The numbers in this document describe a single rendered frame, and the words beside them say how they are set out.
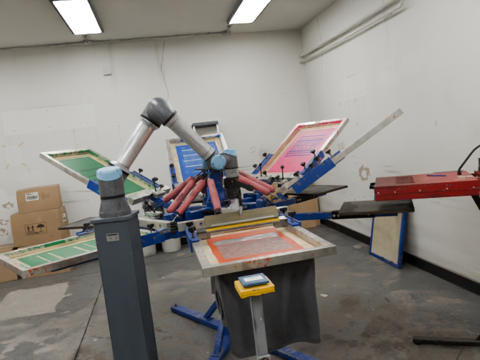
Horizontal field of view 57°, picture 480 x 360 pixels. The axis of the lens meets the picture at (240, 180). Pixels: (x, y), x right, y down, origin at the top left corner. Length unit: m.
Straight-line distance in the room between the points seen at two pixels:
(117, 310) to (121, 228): 0.40
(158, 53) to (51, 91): 1.57
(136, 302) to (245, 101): 4.84
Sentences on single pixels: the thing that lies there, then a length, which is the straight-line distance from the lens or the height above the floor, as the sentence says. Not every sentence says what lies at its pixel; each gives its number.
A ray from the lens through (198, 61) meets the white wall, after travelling 6.63.
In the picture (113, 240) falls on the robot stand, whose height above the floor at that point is 1.09.
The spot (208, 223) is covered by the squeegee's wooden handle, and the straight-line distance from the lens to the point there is 2.37.
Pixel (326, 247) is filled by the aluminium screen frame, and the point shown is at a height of 0.99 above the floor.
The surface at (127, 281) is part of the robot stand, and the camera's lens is 2.19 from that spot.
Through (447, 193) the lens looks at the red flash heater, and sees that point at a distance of 2.81.
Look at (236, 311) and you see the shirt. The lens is 2.01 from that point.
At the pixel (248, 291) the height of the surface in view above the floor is 0.95.
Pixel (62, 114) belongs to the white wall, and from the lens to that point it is 6.61.
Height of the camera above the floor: 1.51
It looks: 6 degrees down
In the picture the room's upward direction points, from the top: 7 degrees counter-clockwise
